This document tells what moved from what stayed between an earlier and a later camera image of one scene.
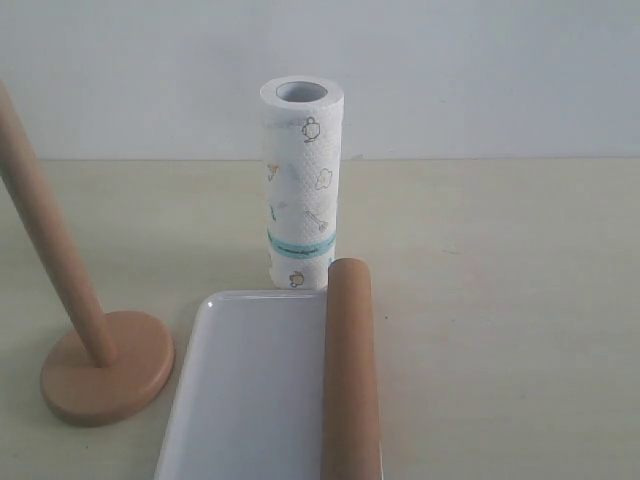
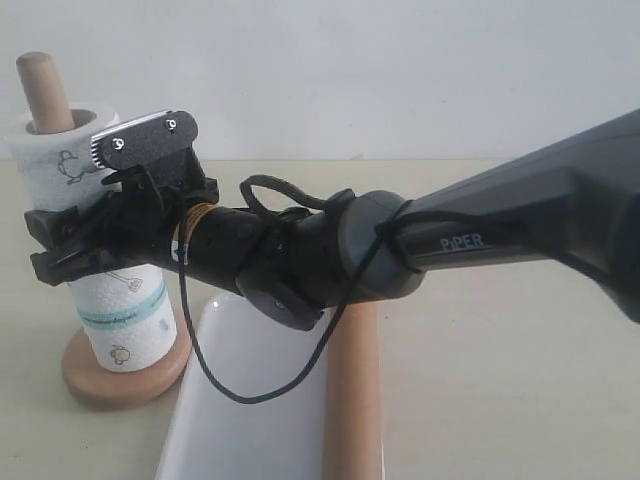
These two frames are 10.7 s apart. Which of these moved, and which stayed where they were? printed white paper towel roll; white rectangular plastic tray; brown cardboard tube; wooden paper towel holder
Moved: wooden paper towel holder; printed white paper towel roll
Stayed: brown cardboard tube; white rectangular plastic tray
